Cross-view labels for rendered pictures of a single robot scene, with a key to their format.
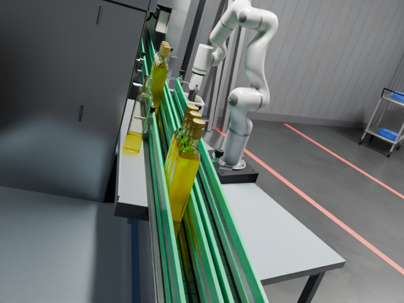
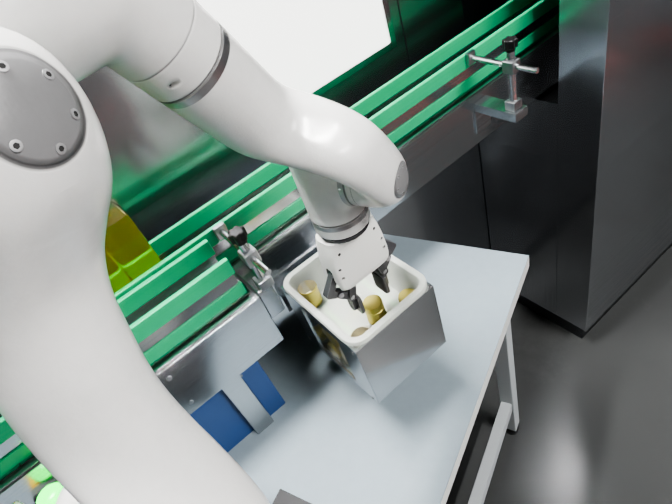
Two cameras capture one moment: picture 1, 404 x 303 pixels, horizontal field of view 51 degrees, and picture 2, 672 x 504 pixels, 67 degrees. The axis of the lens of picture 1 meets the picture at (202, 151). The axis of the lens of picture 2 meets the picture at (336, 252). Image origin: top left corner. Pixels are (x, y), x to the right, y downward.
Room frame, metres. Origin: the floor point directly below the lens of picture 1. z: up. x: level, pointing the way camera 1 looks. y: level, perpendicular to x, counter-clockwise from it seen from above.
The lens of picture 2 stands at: (2.34, -0.42, 1.63)
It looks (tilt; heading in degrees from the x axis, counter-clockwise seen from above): 41 degrees down; 82
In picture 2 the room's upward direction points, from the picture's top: 22 degrees counter-clockwise
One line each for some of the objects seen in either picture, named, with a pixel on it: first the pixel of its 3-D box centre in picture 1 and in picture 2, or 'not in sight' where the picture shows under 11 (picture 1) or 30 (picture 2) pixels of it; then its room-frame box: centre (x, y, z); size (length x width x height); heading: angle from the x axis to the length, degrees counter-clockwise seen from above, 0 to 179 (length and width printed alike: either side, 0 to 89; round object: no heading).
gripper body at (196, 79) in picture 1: (196, 80); (351, 245); (2.44, 0.15, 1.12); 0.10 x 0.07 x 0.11; 15
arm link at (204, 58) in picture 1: (204, 56); (326, 170); (2.44, 0.15, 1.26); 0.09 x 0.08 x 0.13; 130
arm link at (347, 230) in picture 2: (199, 70); (341, 214); (2.44, 0.15, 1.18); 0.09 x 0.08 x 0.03; 15
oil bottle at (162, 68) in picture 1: (158, 83); not in sight; (1.96, 0.29, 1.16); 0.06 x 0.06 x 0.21; 16
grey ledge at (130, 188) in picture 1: (128, 146); not in sight; (1.47, 0.27, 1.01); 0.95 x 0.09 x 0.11; 16
